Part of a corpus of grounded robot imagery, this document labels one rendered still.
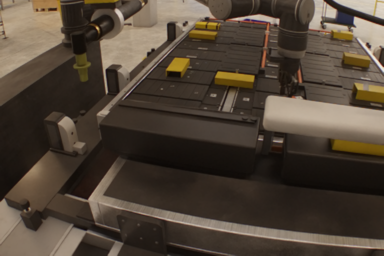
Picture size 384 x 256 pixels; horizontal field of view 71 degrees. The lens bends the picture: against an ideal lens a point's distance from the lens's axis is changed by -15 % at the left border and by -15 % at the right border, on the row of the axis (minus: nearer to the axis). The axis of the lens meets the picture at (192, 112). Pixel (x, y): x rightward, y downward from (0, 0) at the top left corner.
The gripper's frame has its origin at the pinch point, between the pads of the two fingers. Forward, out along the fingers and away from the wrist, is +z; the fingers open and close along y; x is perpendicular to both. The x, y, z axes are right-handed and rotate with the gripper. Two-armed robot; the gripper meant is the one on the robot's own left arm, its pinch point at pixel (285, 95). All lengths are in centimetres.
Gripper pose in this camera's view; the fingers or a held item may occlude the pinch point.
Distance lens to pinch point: 121.1
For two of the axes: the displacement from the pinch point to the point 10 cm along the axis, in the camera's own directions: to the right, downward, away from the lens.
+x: -9.9, 0.7, -1.3
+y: -1.5, -4.9, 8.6
